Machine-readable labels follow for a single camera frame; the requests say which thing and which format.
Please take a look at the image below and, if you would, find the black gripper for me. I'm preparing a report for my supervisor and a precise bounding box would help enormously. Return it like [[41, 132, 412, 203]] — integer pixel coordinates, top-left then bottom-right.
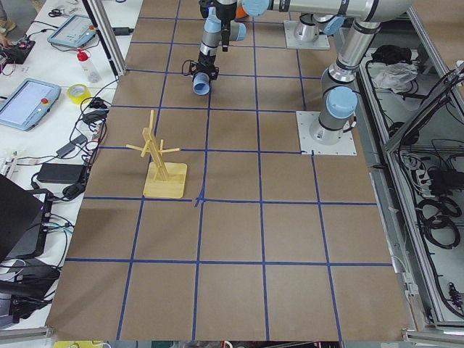
[[188, 52, 219, 80], [216, 0, 238, 52]]

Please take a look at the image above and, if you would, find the light blue plastic cup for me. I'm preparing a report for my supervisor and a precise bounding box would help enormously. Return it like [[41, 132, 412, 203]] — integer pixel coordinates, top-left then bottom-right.
[[193, 72, 211, 96]]

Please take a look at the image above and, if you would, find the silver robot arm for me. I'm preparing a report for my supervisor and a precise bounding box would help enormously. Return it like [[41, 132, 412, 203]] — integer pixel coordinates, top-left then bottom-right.
[[182, 5, 344, 95], [201, 1, 413, 146]]

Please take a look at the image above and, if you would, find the wooden cup rack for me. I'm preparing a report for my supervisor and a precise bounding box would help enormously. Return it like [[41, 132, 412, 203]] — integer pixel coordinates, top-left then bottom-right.
[[125, 110, 188, 199]]

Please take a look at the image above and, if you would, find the orange can with silver lid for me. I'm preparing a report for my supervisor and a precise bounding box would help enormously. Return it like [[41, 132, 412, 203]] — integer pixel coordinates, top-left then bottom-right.
[[236, 0, 248, 20]]

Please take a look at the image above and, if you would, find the red capped squeeze bottle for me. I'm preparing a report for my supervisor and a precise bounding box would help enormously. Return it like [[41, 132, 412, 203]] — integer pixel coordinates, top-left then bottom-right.
[[77, 49, 101, 83]]

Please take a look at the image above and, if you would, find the yellow tape roll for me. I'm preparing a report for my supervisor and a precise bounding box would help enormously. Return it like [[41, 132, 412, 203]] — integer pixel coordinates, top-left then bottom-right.
[[66, 84, 92, 104]]

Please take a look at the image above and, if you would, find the far teach pendant tablet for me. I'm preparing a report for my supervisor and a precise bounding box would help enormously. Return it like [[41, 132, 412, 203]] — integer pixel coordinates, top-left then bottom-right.
[[47, 14, 96, 49]]

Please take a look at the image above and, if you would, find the teach pendant tablet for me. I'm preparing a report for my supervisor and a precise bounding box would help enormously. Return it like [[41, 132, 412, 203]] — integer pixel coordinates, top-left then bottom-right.
[[1, 78, 62, 131], [47, 14, 96, 49]]

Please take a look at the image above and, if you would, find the crumpled white cloth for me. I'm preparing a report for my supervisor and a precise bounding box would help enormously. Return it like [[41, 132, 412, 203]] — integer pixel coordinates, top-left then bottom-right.
[[373, 63, 418, 94]]

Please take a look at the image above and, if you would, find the near teach pendant tablet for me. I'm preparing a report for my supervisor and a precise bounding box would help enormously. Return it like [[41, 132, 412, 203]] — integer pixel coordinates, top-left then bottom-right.
[[1, 78, 62, 131]]

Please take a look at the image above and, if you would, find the black power adapter brick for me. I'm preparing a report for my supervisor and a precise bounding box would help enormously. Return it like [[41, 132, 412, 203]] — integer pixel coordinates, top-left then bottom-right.
[[37, 163, 85, 184]]

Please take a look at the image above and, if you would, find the black laptop computer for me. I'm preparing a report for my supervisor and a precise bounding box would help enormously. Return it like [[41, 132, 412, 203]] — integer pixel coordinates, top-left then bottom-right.
[[1, 176, 52, 261]]

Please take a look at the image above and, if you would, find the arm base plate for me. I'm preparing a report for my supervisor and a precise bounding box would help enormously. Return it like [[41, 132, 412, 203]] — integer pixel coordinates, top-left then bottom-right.
[[296, 111, 357, 156], [283, 20, 330, 50]]

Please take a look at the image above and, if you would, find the aluminium frame post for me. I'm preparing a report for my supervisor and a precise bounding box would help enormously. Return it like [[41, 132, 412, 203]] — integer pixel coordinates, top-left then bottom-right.
[[82, 0, 127, 78]]

